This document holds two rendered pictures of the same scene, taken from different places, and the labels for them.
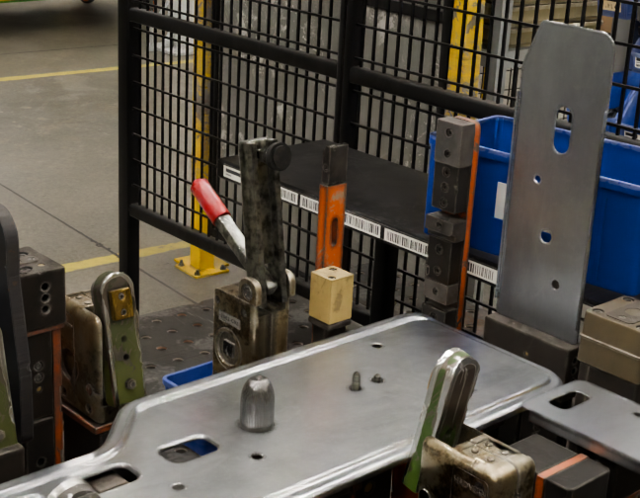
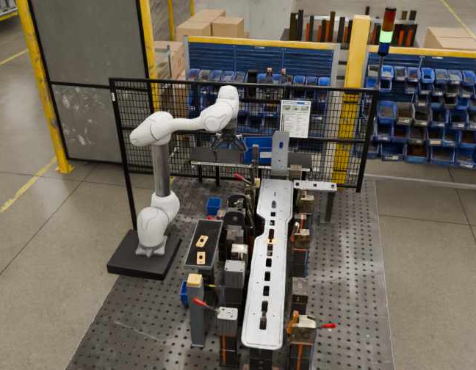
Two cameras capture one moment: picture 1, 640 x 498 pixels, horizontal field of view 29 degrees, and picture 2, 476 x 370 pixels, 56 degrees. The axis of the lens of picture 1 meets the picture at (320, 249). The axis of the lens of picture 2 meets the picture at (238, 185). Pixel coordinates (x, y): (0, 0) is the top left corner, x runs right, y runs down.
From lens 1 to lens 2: 213 cm
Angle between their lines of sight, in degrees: 38
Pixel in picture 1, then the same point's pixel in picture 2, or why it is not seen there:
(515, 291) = (274, 169)
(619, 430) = (307, 186)
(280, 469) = (286, 211)
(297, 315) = (190, 180)
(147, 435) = (266, 214)
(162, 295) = (66, 182)
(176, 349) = (183, 199)
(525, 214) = (275, 158)
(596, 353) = (293, 175)
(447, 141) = (255, 150)
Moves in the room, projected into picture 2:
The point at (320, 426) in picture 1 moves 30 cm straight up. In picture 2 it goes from (280, 202) to (283, 163)
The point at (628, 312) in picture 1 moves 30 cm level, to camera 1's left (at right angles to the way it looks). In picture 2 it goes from (295, 167) to (264, 183)
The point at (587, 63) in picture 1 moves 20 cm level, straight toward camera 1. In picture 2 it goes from (284, 136) to (302, 148)
